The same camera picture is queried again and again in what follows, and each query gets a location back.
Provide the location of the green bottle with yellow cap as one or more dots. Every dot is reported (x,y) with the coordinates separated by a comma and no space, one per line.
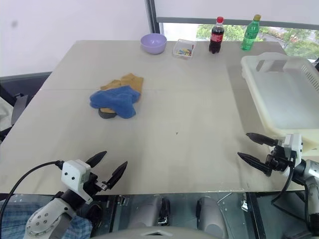
(250,35)

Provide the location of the purple plastic bowl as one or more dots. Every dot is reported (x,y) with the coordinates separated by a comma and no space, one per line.
(153,43)

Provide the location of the blue plaid cloth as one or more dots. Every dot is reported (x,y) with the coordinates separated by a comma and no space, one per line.
(12,216)

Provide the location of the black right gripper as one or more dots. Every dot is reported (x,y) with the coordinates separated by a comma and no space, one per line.
(277,160)

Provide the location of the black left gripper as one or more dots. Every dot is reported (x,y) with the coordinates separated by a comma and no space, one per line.
(91,184)

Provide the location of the colourful small pieces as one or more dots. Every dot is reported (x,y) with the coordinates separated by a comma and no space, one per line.
(185,51)

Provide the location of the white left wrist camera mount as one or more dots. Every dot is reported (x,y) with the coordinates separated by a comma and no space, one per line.
(72,171)

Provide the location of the white roller blind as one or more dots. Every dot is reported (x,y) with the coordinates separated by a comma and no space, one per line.
(236,8)

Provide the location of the cola bottle with red cap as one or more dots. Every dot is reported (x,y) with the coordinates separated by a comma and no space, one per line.
(215,37)

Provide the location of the small clear plastic container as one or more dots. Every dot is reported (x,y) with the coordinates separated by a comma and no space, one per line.
(175,46)

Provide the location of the grey window frame post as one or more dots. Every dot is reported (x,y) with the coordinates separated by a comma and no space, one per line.
(152,15)

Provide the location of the grey rounded robot foot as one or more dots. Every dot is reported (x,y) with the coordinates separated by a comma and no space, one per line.
(211,216)
(147,211)

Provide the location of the white plastic basket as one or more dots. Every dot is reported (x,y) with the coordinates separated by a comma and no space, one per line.
(281,99)

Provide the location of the grey robot torso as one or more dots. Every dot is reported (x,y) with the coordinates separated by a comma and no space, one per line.
(149,231)

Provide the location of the dark grey chair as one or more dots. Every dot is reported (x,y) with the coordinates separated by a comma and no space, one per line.
(15,84)

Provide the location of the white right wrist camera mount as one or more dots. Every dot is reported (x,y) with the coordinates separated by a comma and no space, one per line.
(296,144)

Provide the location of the grey round pad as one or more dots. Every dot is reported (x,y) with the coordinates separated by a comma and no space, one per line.
(107,116)

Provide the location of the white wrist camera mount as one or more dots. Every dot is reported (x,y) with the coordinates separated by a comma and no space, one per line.
(72,171)
(296,144)

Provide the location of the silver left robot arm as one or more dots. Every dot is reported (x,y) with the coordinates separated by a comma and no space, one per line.
(47,219)

